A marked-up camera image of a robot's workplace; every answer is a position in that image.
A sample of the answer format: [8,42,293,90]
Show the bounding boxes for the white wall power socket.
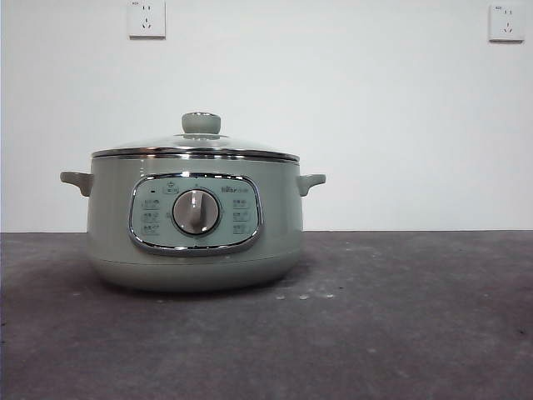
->
[488,3,526,43]
[127,0,167,41]

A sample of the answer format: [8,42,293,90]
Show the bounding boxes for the glass lid with green knob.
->
[92,111,300,162]

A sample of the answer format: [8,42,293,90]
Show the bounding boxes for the pale green electric cooking pot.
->
[59,156,326,293]

